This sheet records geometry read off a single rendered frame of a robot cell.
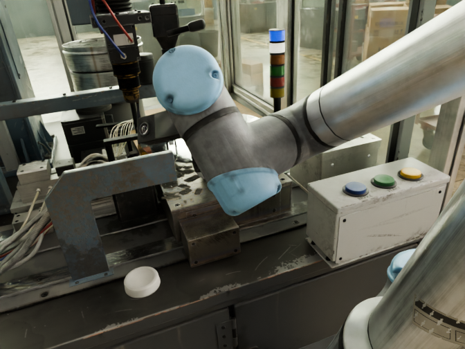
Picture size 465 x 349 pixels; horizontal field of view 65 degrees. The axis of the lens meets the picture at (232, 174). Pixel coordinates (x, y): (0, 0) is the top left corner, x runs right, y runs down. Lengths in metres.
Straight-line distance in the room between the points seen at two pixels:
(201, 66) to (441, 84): 0.23
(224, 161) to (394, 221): 0.52
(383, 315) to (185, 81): 0.28
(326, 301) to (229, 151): 0.63
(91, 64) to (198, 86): 1.12
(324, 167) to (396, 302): 0.66
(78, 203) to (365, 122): 0.54
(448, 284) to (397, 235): 0.61
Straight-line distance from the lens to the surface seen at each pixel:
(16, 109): 1.09
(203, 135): 0.40
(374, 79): 0.39
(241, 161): 0.39
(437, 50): 0.37
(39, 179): 1.06
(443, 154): 0.92
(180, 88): 0.39
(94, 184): 0.73
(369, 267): 0.97
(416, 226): 0.90
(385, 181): 0.80
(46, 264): 0.93
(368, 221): 0.79
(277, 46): 1.09
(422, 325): 0.30
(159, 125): 0.60
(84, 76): 1.52
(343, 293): 0.97
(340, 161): 0.97
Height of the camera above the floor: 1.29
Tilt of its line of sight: 28 degrees down
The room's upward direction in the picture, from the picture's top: 4 degrees counter-clockwise
